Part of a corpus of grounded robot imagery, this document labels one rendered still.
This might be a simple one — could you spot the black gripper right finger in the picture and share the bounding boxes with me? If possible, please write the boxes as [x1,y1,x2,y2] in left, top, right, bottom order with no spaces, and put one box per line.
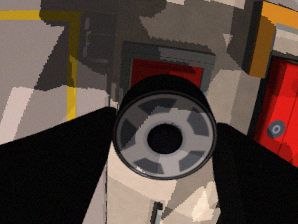
[212,123,298,224]

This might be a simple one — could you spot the black wheel with grey hub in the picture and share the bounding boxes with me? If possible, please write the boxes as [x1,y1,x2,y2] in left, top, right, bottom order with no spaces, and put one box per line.
[112,73,218,180]

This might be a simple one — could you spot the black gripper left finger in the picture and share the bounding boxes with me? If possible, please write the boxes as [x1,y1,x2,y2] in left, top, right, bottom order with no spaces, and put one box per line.
[0,107,116,224]

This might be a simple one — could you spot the yellow rectangular outline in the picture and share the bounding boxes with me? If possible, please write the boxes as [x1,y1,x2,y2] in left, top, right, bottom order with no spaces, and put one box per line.
[0,10,81,121]

